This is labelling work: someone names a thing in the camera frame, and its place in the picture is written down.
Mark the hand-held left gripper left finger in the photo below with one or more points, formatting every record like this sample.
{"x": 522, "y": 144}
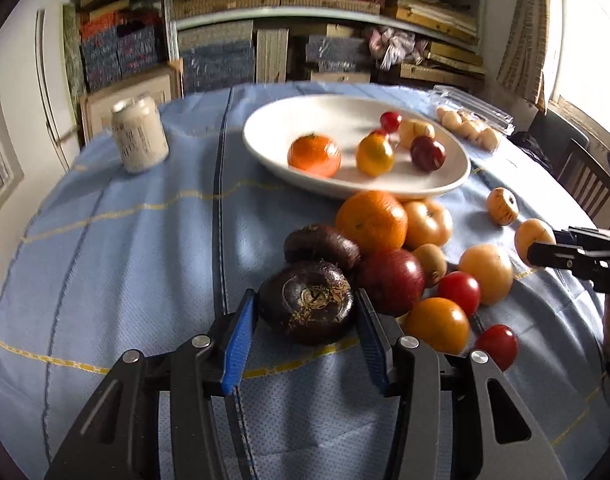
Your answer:
{"x": 237, "y": 345}

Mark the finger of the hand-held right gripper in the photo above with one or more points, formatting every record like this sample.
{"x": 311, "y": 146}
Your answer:
{"x": 550, "y": 255}
{"x": 565, "y": 235}

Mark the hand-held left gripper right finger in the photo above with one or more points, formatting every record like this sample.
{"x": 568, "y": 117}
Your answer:
{"x": 371, "y": 350}

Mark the yellow-orange tomato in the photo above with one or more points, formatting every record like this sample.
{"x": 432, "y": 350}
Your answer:
{"x": 375, "y": 156}
{"x": 437, "y": 325}

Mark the dark red apple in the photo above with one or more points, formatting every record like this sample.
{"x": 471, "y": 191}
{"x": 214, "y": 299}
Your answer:
{"x": 390, "y": 280}

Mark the dark brown round fruit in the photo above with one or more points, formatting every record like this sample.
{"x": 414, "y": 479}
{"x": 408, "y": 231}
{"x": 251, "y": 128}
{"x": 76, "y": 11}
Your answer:
{"x": 320, "y": 245}
{"x": 310, "y": 300}

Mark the red tomato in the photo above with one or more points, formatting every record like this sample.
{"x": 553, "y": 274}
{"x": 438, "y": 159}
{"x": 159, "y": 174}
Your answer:
{"x": 378, "y": 133}
{"x": 390, "y": 121}
{"x": 459, "y": 291}
{"x": 496, "y": 346}

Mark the small brown kiwi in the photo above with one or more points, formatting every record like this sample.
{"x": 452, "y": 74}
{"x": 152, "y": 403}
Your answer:
{"x": 431, "y": 262}

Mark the dark red plum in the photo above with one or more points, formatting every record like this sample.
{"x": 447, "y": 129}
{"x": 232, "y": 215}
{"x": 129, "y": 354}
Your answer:
{"x": 427, "y": 153}

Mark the orange mandarin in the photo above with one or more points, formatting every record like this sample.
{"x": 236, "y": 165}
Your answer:
{"x": 314, "y": 155}
{"x": 370, "y": 220}

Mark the white oval plate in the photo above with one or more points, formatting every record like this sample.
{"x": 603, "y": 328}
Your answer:
{"x": 295, "y": 120}

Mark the dark wooden chair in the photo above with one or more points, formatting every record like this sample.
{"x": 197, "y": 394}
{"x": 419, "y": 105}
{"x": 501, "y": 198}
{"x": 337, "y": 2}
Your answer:
{"x": 585, "y": 180}

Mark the dark cloth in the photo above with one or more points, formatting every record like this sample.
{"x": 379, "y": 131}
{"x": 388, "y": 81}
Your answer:
{"x": 530, "y": 147}

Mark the bright window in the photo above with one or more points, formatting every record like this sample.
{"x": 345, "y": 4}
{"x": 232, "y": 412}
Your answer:
{"x": 592, "y": 60}

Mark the pale orange persimmon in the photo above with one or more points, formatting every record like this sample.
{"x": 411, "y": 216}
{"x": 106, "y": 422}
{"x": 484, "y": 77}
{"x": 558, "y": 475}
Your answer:
{"x": 430, "y": 222}

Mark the blue checked tablecloth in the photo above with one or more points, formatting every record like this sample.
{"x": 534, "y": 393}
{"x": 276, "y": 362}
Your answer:
{"x": 135, "y": 260}

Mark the group of small pale loquats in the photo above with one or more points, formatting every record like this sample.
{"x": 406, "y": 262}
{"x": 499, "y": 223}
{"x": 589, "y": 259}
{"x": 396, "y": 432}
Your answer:
{"x": 467, "y": 127}

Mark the clear plastic container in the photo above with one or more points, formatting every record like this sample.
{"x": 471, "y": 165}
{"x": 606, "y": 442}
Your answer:
{"x": 477, "y": 105}

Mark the tan woven curtain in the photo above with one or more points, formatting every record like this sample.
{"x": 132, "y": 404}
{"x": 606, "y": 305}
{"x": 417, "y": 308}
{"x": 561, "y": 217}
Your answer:
{"x": 527, "y": 35}

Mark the stack of yellow wooden boxes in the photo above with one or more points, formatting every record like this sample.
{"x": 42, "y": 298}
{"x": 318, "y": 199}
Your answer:
{"x": 445, "y": 35}

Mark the white beverage can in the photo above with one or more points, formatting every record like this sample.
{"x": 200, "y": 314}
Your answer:
{"x": 139, "y": 135}

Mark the pink cloth bundle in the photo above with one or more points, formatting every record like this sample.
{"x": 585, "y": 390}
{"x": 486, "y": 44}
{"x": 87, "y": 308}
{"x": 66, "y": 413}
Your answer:
{"x": 397, "y": 45}

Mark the stack of blue-grey boxes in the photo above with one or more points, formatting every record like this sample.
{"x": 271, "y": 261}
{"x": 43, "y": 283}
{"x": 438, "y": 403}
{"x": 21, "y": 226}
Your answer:
{"x": 215, "y": 60}

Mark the stack of dark grey boxes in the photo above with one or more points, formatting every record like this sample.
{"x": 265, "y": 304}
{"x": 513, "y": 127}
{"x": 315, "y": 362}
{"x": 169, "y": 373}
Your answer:
{"x": 335, "y": 55}

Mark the beige upright box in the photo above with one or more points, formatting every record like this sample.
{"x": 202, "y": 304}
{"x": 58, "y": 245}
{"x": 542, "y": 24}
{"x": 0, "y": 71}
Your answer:
{"x": 272, "y": 55}

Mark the stack of blue orange boxes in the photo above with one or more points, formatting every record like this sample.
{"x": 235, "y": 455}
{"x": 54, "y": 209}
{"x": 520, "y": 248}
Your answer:
{"x": 120, "y": 52}

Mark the white narrow board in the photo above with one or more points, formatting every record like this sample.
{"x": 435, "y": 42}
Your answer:
{"x": 50, "y": 90}

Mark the white metal shelf rack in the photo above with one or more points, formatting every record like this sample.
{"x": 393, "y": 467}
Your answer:
{"x": 210, "y": 21}

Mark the green patterned board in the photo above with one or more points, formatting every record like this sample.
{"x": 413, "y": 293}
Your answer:
{"x": 74, "y": 55}

